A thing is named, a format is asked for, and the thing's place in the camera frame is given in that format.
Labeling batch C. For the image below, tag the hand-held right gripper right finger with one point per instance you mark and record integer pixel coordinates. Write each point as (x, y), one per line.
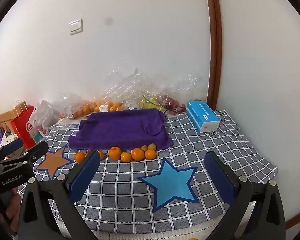
(218, 177)

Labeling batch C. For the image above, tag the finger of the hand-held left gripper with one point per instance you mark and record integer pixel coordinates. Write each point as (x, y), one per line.
(38, 150)
(12, 145)

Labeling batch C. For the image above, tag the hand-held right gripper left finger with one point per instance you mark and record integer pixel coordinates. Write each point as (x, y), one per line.
(86, 175)

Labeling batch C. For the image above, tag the purple towel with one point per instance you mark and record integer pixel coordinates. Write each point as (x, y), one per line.
(122, 130)

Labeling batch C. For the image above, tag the small yellow fruit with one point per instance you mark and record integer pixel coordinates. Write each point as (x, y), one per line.
(152, 146)
(144, 147)

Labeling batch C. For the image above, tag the person's left hand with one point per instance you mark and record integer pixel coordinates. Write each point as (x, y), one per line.
(13, 205)

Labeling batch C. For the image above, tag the floral cloth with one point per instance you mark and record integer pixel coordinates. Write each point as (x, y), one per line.
(8, 137)

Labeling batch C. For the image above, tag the red paper bag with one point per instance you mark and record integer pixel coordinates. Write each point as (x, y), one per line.
(23, 130)

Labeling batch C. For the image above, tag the wooden crate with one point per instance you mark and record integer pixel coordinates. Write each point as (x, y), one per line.
(3, 121)

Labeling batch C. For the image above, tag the white plastic bag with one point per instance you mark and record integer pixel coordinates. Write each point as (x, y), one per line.
(43, 116)

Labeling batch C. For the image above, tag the small orange with stem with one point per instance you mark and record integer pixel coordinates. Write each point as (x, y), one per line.
(115, 153)

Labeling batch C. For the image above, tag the grey checked star blanket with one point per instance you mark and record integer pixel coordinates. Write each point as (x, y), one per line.
(130, 192)

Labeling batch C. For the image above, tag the blue tissue pack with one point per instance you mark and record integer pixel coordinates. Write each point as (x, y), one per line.
(202, 116)

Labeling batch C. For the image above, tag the bagged oranges pile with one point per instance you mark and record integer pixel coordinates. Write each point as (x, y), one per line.
(97, 107)

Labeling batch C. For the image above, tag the red grapes bunch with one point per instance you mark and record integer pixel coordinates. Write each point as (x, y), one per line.
(171, 102)

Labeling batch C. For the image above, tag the yellow green fruit bunch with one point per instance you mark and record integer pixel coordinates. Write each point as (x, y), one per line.
(148, 102)

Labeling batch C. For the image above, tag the crumpled clear plastic wrap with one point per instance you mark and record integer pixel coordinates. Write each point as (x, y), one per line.
(150, 82)

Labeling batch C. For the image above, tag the white light switch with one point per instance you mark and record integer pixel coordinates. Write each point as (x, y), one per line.
(76, 27)

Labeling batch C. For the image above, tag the brown wooden door frame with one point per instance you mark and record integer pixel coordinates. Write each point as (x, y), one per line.
(215, 42)

